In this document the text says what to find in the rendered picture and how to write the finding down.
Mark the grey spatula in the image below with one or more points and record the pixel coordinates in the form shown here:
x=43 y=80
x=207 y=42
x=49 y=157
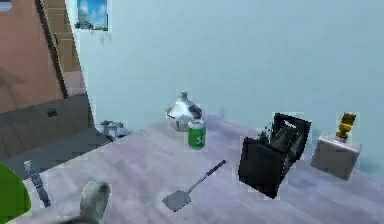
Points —
x=178 y=199

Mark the dark grey knife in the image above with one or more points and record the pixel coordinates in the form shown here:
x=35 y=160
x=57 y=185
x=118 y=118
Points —
x=37 y=183

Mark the brown wooden door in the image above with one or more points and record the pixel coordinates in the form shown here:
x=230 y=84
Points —
x=60 y=46

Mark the black toaster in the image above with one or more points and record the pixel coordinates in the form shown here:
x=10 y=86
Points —
x=266 y=163

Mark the grey box with gold statue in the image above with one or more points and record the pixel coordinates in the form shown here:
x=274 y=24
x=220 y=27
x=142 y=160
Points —
x=335 y=156

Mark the green can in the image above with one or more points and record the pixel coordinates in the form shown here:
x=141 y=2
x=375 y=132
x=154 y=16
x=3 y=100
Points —
x=196 y=135

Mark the framed blue picture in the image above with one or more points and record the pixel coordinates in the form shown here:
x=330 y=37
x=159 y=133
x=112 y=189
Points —
x=93 y=13

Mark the silver kettle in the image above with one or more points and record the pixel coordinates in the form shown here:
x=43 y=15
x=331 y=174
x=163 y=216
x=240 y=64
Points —
x=181 y=113

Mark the green round object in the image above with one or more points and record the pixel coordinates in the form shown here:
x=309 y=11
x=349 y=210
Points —
x=11 y=195

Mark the grey faucet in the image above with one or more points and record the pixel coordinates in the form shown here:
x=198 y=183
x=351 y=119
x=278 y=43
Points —
x=111 y=128

